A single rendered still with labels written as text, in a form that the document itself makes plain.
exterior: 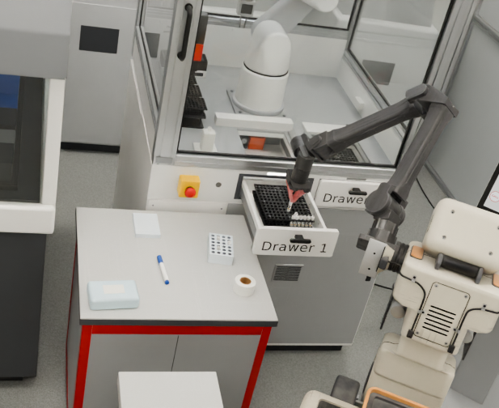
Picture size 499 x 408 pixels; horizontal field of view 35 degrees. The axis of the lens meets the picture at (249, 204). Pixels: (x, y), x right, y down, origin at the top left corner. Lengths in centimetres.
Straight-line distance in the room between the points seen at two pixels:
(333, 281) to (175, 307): 101
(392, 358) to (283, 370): 120
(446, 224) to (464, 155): 291
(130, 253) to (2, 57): 78
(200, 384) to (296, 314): 119
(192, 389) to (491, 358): 162
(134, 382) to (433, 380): 85
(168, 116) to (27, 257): 68
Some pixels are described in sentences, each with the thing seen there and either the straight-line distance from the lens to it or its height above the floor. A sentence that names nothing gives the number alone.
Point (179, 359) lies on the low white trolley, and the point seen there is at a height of 58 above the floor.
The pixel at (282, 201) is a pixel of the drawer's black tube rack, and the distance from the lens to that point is 286.
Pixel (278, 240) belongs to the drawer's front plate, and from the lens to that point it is 268.
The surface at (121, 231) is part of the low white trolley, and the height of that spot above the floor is 76.
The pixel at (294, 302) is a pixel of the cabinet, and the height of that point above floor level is 31.
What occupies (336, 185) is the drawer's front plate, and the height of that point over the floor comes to 91.
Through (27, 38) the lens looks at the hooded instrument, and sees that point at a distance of 233.
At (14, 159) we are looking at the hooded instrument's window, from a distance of 253.
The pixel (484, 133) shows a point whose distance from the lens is 486.
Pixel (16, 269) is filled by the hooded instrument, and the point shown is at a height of 59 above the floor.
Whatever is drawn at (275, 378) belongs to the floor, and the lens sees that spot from 346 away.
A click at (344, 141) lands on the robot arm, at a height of 127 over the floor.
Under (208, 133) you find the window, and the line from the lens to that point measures 281.
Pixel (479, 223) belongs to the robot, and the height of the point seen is 137.
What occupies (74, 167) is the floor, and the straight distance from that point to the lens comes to 455.
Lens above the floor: 240
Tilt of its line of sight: 32 degrees down
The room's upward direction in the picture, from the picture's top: 13 degrees clockwise
